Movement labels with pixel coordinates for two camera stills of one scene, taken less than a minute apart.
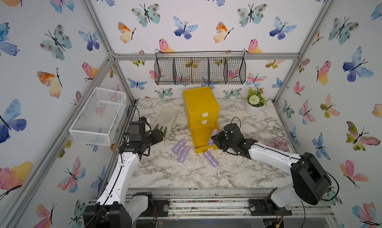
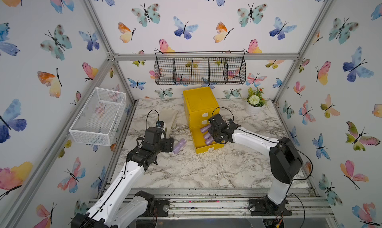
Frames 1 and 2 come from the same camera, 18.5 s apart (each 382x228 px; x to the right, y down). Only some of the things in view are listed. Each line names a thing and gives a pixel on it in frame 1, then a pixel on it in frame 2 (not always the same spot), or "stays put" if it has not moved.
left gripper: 157,137 → 168,144
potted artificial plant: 255,101 stays put
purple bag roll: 176,149 stays put
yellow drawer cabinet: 202,108 stays put
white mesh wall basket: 98,122 stays put
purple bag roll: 183,154 → 207,136
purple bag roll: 210,159 → 208,139
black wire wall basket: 200,68 stays put
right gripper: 217,138 → 210,130
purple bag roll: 214,132 → 205,128
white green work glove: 165,119 stays put
